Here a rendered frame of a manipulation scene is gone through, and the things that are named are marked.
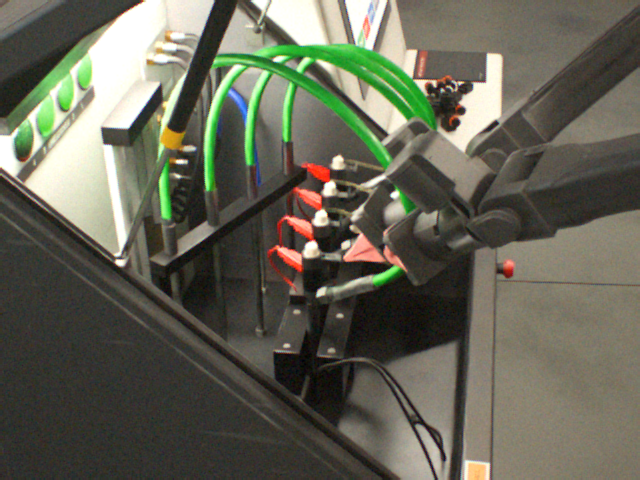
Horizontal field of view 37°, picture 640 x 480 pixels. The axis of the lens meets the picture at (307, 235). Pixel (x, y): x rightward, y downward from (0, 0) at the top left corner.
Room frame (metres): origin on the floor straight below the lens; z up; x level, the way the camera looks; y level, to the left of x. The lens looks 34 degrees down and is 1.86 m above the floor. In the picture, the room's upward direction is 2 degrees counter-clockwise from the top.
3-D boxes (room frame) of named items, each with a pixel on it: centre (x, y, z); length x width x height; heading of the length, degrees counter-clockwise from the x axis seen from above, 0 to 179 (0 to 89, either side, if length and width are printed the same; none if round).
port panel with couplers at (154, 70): (1.34, 0.21, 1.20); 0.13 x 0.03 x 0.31; 169
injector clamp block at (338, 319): (1.17, -0.03, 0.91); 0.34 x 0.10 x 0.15; 169
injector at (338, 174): (1.29, -0.06, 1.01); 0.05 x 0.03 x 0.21; 79
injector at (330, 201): (1.21, -0.05, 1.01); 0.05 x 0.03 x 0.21; 79
